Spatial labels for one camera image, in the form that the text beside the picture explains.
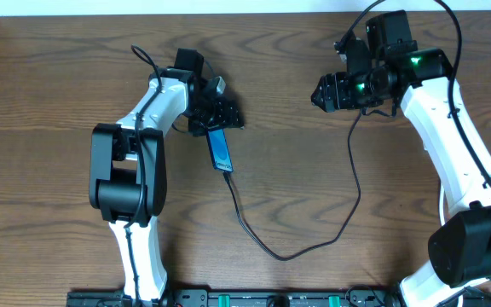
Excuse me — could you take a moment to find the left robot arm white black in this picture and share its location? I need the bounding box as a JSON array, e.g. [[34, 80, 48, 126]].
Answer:
[[89, 45, 244, 306]]

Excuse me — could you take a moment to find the black charger cable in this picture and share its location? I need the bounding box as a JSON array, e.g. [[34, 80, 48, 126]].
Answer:
[[222, 106, 364, 262]]

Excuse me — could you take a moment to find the white power strip cord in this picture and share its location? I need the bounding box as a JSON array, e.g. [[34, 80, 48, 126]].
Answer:
[[437, 182, 448, 227]]

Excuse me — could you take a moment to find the blue Galaxy smartphone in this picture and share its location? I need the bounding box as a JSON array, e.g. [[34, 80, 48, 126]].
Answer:
[[206, 129, 234, 173]]

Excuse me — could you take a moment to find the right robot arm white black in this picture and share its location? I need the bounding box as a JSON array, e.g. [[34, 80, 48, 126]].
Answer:
[[311, 10, 491, 306]]

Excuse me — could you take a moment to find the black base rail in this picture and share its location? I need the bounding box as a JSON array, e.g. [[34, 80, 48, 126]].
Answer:
[[66, 286, 491, 307]]

